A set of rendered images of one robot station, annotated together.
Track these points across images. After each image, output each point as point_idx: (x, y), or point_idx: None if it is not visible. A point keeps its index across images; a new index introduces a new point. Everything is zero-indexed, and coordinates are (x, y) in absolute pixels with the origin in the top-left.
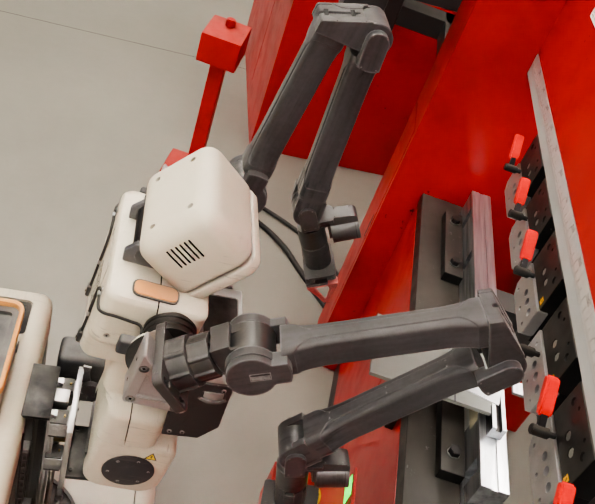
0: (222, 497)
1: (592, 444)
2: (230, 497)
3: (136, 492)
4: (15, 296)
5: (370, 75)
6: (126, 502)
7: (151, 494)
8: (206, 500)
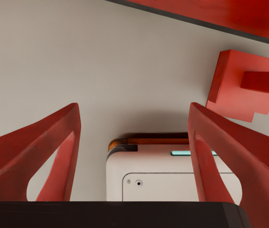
0: (115, 77)
1: None
2: (114, 71)
3: (166, 172)
4: None
5: None
6: (176, 178)
7: (163, 158)
8: (119, 90)
